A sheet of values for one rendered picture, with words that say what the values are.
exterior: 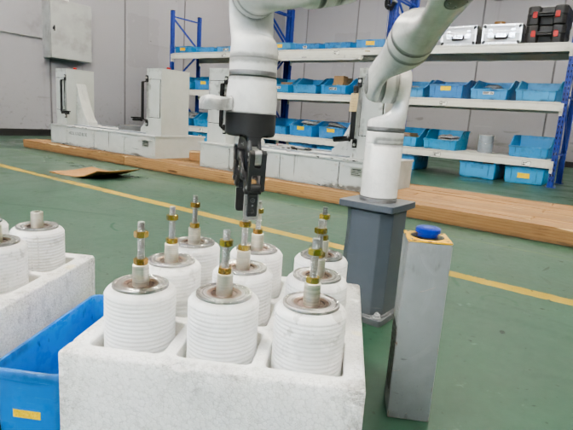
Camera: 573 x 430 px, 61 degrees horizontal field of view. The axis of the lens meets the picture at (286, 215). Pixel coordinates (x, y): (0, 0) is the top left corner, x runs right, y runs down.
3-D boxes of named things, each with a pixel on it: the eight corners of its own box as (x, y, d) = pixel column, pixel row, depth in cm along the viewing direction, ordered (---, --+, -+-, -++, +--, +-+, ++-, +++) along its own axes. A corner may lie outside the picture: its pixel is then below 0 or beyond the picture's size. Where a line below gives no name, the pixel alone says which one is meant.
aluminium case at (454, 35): (453, 51, 544) (455, 33, 540) (487, 50, 521) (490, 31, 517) (438, 45, 511) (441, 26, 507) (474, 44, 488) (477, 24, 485)
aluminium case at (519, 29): (488, 50, 521) (491, 31, 517) (526, 50, 501) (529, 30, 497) (479, 44, 485) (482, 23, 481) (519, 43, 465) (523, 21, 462)
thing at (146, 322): (94, 398, 71) (92, 280, 68) (155, 379, 77) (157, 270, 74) (120, 432, 64) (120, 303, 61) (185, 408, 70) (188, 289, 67)
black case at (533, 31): (529, 49, 498) (532, 32, 495) (568, 49, 479) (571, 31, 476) (522, 43, 464) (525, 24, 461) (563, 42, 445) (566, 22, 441)
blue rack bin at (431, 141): (435, 147, 573) (437, 129, 569) (468, 150, 552) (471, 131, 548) (420, 148, 532) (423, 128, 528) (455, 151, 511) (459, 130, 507)
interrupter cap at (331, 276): (350, 280, 76) (351, 276, 76) (319, 289, 71) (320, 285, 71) (314, 267, 81) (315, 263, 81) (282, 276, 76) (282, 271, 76)
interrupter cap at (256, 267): (209, 270, 76) (209, 266, 76) (236, 259, 83) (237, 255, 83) (249, 281, 73) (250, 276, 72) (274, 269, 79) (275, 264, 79)
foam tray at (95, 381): (166, 345, 104) (168, 264, 100) (351, 368, 99) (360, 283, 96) (60, 474, 66) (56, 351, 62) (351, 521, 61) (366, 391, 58)
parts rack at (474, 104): (196, 139, 824) (199, 18, 786) (564, 183, 509) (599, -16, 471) (166, 139, 773) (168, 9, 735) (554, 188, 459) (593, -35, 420)
